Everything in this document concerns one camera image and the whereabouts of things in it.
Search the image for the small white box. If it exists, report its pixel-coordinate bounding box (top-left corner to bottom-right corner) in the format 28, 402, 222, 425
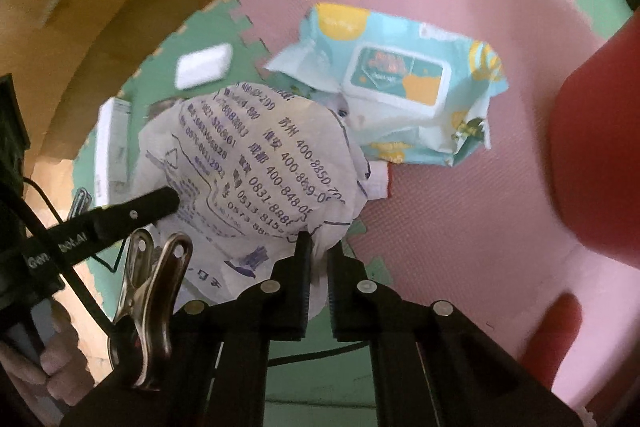
175, 43, 233, 94

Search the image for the long white paper box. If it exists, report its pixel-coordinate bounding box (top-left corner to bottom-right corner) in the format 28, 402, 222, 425
94, 99, 132, 204

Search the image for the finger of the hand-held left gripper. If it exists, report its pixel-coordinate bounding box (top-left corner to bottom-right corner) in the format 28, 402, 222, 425
92, 187, 181, 253

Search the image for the light wooden cabinet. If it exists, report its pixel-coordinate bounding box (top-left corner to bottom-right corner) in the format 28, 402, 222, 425
0, 0, 501, 188

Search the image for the green and pink foam mat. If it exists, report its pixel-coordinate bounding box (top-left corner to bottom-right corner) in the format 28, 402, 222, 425
65, 0, 640, 427

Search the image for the thick black braided cable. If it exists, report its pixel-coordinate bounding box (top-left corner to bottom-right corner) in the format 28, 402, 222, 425
0, 192, 121, 343

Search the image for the white printed plastic bag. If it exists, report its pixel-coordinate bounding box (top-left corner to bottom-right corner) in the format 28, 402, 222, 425
129, 82, 371, 323

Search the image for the metal spring clamp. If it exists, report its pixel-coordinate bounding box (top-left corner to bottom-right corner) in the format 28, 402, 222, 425
107, 228, 193, 390
70, 188, 92, 218

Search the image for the thin black cable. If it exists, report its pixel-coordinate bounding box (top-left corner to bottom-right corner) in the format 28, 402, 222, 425
267, 339, 371, 365

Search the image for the red plastic stool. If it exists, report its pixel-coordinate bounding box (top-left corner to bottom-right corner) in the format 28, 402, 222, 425
517, 7, 640, 408

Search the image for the light blue wet wipes pack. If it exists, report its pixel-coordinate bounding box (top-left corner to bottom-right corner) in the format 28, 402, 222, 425
264, 3, 509, 168

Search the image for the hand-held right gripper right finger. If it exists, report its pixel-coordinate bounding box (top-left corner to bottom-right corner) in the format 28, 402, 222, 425
327, 239, 583, 427

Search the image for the person's left hand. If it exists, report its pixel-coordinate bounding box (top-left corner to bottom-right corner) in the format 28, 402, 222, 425
0, 302, 96, 408

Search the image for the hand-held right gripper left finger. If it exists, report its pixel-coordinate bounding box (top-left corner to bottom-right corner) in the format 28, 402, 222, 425
60, 231, 316, 427

